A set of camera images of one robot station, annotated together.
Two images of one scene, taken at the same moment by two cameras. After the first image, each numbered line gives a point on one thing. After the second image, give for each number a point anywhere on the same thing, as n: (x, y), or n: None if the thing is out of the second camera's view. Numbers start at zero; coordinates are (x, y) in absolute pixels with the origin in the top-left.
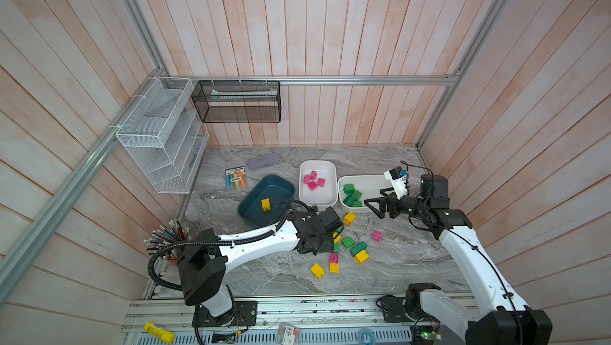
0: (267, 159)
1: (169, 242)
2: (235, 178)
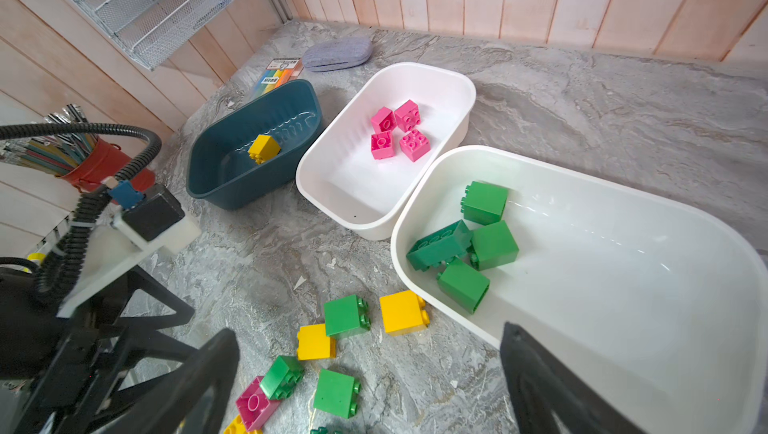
0: (337, 53)
1: (88, 160)
2: (279, 72)
